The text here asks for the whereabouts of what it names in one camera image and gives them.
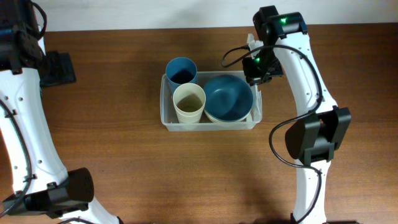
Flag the cream cup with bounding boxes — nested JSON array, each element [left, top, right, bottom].
[[172, 83, 206, 112], [176, 110, 203, 123]]

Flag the clear plastic container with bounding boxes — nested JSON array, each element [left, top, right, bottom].
[[160, 74, 262, 131]]

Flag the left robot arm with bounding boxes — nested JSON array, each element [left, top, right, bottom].
[[1, 1, 121, 223]]

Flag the blue cup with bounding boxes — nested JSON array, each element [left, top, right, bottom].
[[165, 57, 198, 96], [165, 57, 198, 85]]

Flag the cream bowl front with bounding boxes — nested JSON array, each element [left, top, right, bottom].
[[206, 113, 246, 123]]

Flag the blue cup front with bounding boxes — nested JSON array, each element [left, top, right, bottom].
[[165, 57, 198, 85]]

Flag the blue cup back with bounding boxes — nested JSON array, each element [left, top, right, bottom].
[[165, 57, 198, 96]]

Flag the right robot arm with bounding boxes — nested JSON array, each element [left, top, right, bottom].
[[243, 6, 351, 223]]

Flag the blue bowl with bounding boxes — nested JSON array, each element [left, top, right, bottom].
[[204, 75, 254, 123]]

